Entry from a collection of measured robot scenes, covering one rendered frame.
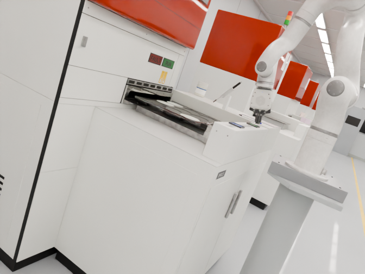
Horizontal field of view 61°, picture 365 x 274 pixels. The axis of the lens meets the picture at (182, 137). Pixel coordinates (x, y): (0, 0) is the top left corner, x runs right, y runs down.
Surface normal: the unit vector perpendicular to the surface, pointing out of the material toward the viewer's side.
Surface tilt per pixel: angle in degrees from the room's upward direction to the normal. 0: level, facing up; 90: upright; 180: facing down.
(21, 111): 90
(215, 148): 90
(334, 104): 126
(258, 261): 90
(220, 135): 90
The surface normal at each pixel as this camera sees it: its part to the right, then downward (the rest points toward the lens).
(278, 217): -0.69, -0.09
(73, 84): 0.82, 0.39
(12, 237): -0.47, 0.04
